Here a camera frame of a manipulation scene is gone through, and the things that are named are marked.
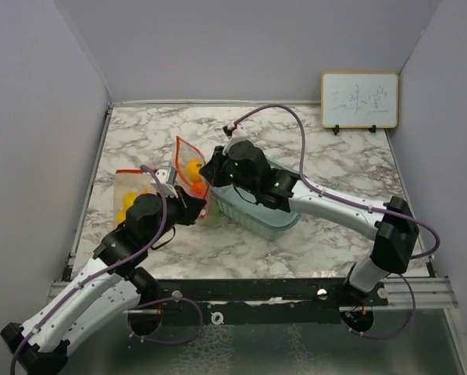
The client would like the clear zip top bag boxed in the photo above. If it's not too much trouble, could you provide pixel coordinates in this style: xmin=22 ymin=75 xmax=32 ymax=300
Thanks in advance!
xmin=172 ymin=136 xmax=219 ymax=227
xmin=112 ymin=169 xmax=156 ymax=227

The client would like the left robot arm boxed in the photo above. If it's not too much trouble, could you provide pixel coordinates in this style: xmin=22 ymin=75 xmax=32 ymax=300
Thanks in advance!
xmin=1 ymin=187 xmax=206 ymax=374

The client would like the black mounting rail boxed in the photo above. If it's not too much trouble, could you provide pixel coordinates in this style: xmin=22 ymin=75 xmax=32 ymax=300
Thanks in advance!
xmin=128 ymin=278 xmax=387 ymax=327

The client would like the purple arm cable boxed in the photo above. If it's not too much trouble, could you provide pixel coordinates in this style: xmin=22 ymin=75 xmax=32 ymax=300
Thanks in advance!
xmin=229 ymin=104 xmax=441 ymax=261
xmin=9 ymin=164 xmax=169 ymax=375

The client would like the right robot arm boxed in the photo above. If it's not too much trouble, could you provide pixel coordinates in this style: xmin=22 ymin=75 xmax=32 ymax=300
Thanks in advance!
xmin=199 ymin=141 xmax=419 ymax=305

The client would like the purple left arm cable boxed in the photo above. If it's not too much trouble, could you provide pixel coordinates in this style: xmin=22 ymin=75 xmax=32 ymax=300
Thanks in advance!
xmin=9 ymin=164 xmax=169 ymax=375

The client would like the green lime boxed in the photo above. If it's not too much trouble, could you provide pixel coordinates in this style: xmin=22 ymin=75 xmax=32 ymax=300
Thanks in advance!
xmin=205 ymin=205 xmax=221 ymax=226

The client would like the light blue plastic basket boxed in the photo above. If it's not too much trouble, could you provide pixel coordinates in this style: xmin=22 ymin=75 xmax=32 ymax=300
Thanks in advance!
xmin=208 ymin=155 xmax=301 ymax=240

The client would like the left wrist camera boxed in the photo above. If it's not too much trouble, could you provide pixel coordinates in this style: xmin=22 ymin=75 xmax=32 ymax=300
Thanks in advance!
xmin=150 ymin=166 xmax=178 ymax=198

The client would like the orange tomato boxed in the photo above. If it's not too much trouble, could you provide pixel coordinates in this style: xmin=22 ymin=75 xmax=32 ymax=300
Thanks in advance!
xmin=190 ymin=180 xmax=207 ymax=198

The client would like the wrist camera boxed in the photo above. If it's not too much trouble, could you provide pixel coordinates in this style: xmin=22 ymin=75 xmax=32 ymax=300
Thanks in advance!
xmin=223 ymin=124 xmax=248 ymax=155
xmin=150 ymin=166 xmax=178 ymax=198

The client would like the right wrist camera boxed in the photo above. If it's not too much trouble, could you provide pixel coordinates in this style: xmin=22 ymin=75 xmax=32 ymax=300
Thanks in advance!
xmin=223 ymin=124 xmax=248 ymax=155

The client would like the yellow apple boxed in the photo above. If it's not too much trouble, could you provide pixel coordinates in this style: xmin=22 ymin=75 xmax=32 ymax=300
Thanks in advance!
xmin=116 ymin=209 xmax=127 ymax=226

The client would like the orange yellow peach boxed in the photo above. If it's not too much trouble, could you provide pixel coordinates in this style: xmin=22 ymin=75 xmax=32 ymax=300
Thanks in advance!
xmin=185 ymin=159 xmax=202 ymax=184

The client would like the yellow lemon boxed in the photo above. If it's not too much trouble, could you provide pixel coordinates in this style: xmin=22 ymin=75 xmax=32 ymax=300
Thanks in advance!
xmin=123 ymin=192 xmax=139 ymax=209

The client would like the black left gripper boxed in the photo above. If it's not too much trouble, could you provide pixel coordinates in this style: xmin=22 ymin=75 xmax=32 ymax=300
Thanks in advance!
xmin=144 ymin=185 xmax=206 ymax=248

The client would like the small whiteboard with stand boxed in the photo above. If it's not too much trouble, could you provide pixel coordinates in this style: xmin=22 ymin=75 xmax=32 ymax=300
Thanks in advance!
xmin=321 ymin=71 xmax=399 ymax=134

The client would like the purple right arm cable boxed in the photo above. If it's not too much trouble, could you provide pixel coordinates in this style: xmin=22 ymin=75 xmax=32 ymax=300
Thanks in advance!
xmin=229 ymin=104 xmax=441 ymax=261

